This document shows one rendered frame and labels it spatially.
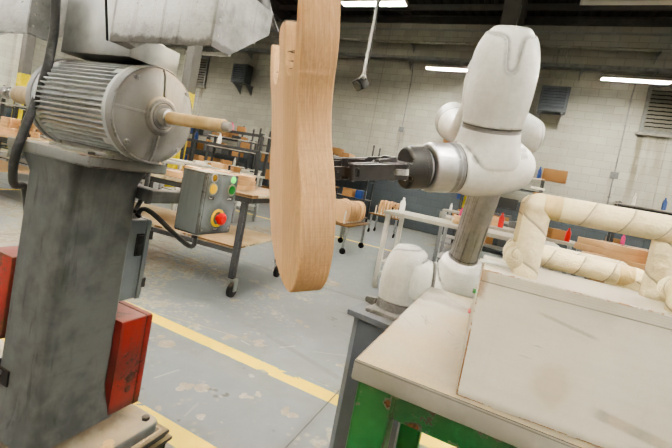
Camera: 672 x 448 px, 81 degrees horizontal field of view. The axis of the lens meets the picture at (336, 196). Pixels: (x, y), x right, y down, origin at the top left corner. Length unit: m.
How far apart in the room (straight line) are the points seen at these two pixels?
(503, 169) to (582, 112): 11.41
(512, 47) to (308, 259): 0.45
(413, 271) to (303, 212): 1.05
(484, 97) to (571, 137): 11.30
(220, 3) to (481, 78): 0.51
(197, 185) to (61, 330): 0.53
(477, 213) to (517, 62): 0.76
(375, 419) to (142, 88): 0.89
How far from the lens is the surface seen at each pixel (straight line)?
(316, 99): 0.49
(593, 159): 11.97
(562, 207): 0.56
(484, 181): 0.72
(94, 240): 1.29
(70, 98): 1.23
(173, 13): 0.95
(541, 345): 0.57
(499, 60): 0.70
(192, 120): 1.04
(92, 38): 1.28
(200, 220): 1.29
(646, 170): 12.17
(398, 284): 1.49
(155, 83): 1.13
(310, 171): 0.47
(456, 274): 1.47
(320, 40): 0.48
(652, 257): 0.68
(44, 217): 1.31
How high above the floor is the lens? 1.19
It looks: 3 degrees down
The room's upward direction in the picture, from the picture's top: 11 degrees clockwise
